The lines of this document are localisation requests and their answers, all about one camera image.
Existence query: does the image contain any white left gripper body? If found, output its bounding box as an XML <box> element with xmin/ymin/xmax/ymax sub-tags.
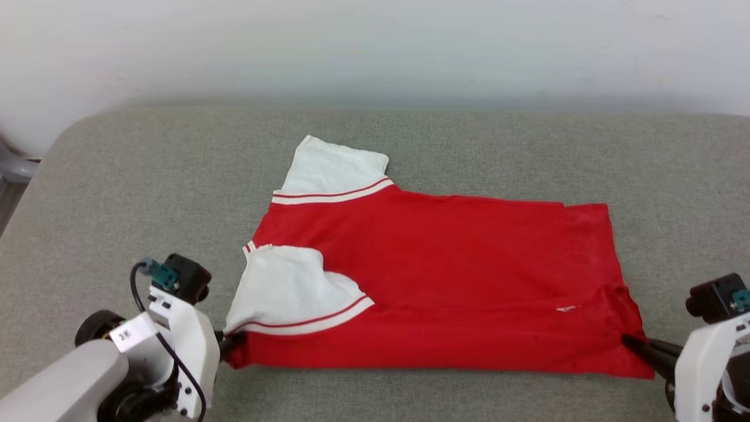
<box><xmin>139</xmin><ymin>285</ymin><xmax>221</xmax><ymax>420</ymax></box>

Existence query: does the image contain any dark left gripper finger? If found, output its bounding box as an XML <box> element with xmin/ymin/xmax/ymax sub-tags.
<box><xmin>214</xmin><ymin>330</ymin><xmax>247</xmax><ymax>362</ymax></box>

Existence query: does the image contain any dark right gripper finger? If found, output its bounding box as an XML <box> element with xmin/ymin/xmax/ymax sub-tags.
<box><xmin>621</xmin><ymin>334</ymin><xmax>684</xmax><ymax>360</ymax></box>
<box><xmin>637</xmin><ymin>350</ymin><xmax>678</xmax><ymax>382</ymax></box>

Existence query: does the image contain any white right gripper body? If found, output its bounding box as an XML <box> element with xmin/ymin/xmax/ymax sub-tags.
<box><xmin>674</xmin><ymin>314</ymin><xmax>750</xmax><ymax>422</ymax></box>

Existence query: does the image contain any red and white t-shirt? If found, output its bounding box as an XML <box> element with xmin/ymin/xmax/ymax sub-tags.
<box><xmin>224</xmin><ymin>135</ymin><xmax>656</xmax><ymax>379</ymax></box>

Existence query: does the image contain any white paper cable label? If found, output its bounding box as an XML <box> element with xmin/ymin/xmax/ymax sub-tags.
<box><xmin>110</xmin><ymin>327</ymin><xmax>159</xmax><ymax>353</ymax></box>

